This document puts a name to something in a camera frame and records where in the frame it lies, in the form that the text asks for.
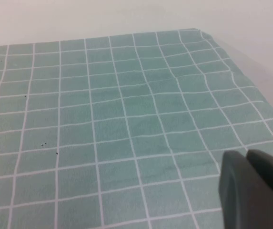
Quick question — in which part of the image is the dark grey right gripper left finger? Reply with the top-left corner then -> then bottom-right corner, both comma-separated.
218,150 -> 273,229

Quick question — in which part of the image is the green white-checked tablecloth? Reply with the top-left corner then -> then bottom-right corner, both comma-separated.
0,28 -> 273,229

